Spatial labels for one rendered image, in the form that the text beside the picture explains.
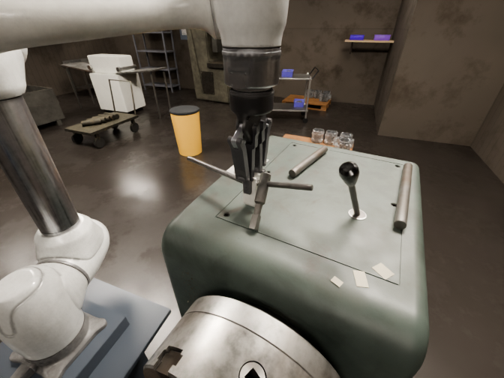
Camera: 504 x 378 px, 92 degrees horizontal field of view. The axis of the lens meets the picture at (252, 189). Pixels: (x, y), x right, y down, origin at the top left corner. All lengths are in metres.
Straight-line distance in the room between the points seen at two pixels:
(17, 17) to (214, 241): 0.43
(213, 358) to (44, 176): 0.63
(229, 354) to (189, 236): 0.22
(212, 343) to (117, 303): 0.74
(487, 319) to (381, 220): 1.84
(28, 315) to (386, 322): 0.76
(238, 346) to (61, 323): 0.59
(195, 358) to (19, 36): 0.50
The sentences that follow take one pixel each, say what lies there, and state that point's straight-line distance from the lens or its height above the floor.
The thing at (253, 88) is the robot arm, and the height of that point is 1.51.
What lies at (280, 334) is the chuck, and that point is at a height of 1.23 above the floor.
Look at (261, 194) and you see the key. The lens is 0.48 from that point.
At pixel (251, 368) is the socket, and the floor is 1.23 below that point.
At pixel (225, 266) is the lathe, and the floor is 1.23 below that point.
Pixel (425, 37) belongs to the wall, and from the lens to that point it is 4.70.
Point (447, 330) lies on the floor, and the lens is 2.15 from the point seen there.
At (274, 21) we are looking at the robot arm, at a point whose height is 1.59.
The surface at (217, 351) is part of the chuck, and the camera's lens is 0.39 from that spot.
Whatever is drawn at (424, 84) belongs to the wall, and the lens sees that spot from 4.79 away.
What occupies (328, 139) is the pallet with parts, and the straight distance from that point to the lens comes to 3.80.
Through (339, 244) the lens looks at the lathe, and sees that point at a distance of 0.49.
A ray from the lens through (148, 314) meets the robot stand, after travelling 1.03.
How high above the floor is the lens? 1.59
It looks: 34 degrees down
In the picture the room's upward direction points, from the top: straight up
